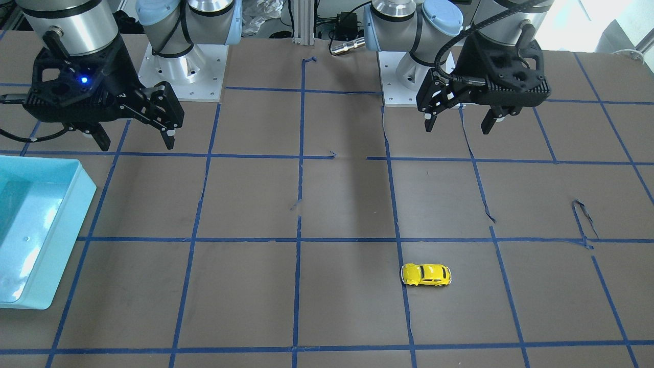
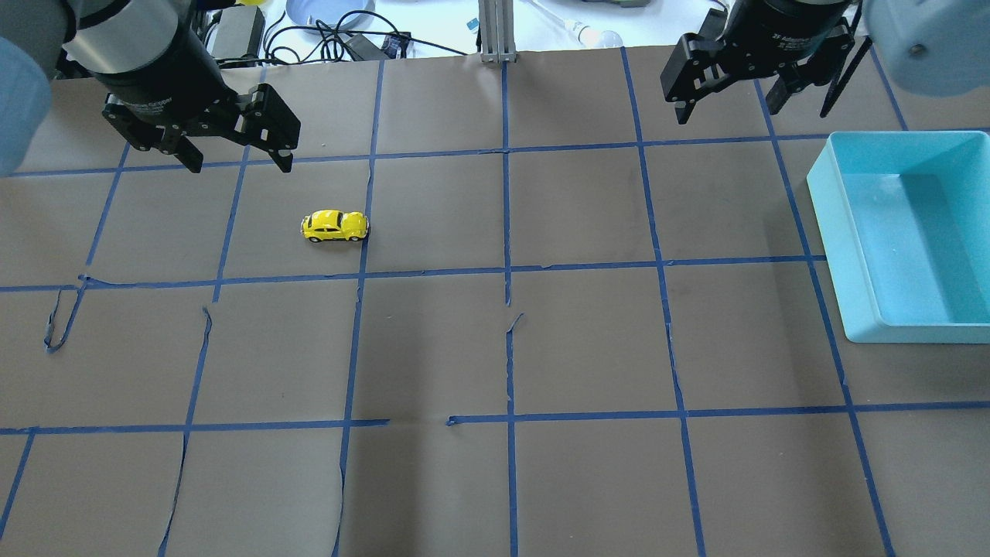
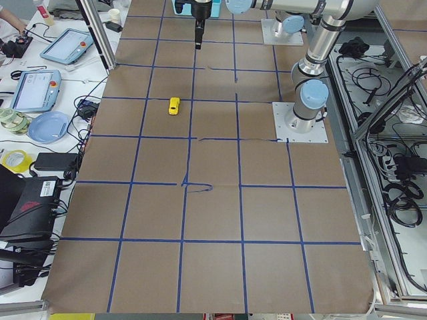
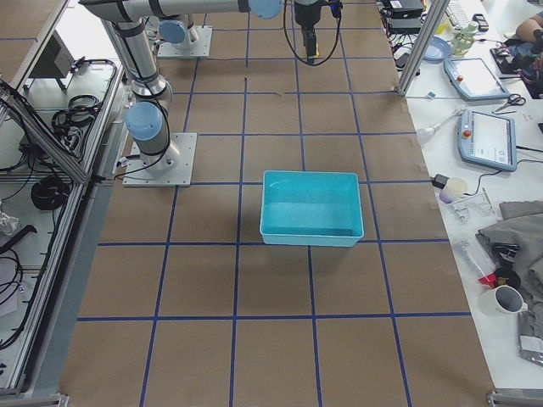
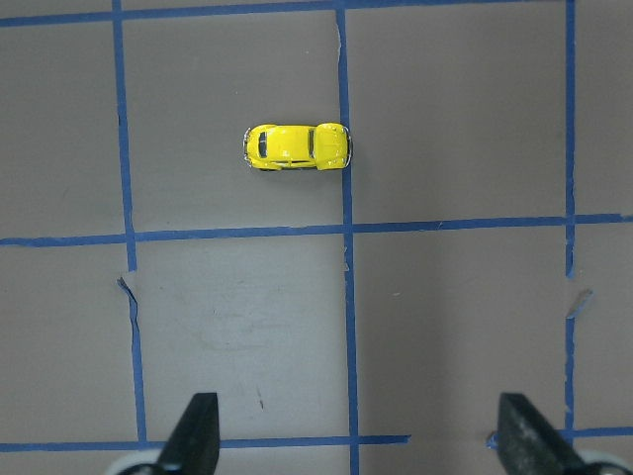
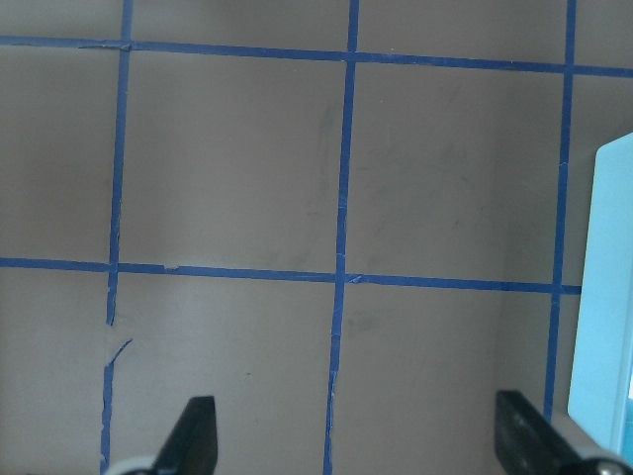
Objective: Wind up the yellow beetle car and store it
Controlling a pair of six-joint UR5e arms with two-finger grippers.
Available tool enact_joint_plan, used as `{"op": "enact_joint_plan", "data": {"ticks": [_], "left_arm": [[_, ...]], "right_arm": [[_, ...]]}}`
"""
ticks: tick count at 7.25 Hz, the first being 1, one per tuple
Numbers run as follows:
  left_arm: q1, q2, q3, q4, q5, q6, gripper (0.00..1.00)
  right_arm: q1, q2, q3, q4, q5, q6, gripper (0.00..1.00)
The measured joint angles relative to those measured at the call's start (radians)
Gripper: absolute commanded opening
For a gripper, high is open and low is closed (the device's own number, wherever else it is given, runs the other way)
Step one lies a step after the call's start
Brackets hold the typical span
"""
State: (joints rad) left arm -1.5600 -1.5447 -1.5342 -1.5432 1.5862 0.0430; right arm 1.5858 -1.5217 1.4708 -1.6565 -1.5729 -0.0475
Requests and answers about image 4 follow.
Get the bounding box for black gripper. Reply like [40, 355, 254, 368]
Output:
[294, 0, 319, 58]

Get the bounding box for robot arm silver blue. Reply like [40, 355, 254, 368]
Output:
[144, 14, 199, 50]
[81, 1, 287, 99]

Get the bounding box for blue plate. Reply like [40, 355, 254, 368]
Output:
[423, 36, 451, 64]

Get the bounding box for far teach pendant tablet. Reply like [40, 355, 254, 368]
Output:
[443, 58, 510, 101]

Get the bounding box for teach pendant tablet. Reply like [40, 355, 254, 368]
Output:
[443, 58, 510, 101]
[457, 109, 518, 172]

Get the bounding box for turquoise plastic bin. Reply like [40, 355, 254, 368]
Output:
[260, 170, 365, 248]

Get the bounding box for black power adapter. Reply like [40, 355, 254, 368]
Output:
[431, 174, 449, 189]

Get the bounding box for near teach pendant tablet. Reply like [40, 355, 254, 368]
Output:
[457, 109, 518, 172]

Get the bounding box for white paper cup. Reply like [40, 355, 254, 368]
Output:
[439, 177, 467, 204]

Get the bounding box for scissors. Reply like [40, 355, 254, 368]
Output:
[492, 93, 526, 114]

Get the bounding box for grey electronics box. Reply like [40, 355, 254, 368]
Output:
[24, 31, 75, 91]

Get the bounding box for grey cloth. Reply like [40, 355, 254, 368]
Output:
[476, 200, 542, 316]

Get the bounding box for white grey mug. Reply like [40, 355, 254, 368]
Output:
[479, 285, 528, 316]

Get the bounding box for aluminium frame post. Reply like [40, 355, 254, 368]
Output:
[396, 0, 450, 96]

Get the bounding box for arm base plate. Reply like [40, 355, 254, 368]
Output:
[122, 132, 198, 187]
[157, 21, 213, 59]

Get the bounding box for coiled black cable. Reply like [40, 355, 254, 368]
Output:
[31, 175, 70, 211]

